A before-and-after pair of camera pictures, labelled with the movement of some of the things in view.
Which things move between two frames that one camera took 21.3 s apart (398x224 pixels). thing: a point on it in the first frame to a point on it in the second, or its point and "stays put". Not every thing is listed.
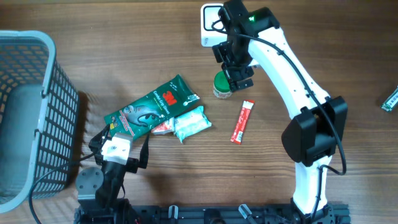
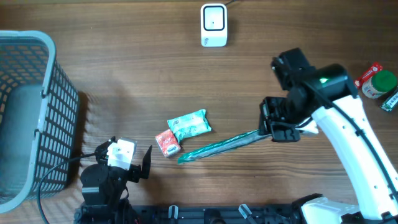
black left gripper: (96, 144) to (135, 171)
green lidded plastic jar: (221, 87) to (382, 82)
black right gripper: (233, 74) to (266, 124)
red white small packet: (164, 128) to (168, 143)
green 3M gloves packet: (157, 107) to (224, 145)
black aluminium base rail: (209, 214) stays put
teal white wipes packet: (191, 124) stays put
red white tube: (240, 125) to (375, 67)
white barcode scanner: (212, 27) stays put
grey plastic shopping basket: (38, 114) stays put
